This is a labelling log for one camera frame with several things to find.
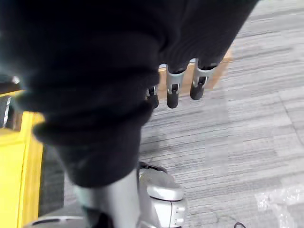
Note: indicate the yellow shelf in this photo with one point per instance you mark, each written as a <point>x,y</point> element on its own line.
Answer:
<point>14,171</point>

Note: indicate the clear plastic sheet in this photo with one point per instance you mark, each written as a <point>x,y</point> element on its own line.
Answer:
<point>282,206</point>

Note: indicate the tan cardboard box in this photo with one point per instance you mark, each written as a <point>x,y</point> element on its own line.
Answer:
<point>185,83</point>

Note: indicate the silver robot leg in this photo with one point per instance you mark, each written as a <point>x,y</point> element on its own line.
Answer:
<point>54,222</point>
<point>164,194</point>

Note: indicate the right robot hand black cloth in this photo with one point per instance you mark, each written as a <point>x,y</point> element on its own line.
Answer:
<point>95,71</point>

